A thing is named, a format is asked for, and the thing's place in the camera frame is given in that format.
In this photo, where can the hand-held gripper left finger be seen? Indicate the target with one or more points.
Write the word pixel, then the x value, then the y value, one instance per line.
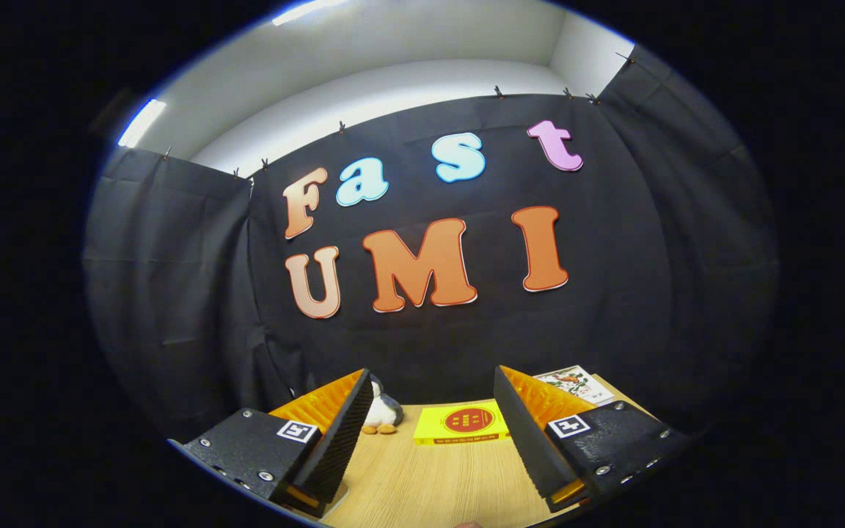
pixel 338 447

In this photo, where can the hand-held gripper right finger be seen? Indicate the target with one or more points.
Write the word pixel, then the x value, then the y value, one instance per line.
pixel 529 447

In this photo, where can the penguin plush toy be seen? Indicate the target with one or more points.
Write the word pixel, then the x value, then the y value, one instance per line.
pixel 386 414

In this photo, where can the yellow book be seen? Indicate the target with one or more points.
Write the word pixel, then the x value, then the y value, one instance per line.
pixel 463 422

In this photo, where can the white book with printed cover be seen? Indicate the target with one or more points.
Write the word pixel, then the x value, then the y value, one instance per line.
pixel 576 385

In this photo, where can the ceiling strip light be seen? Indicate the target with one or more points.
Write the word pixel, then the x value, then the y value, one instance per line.
pixel 141 123

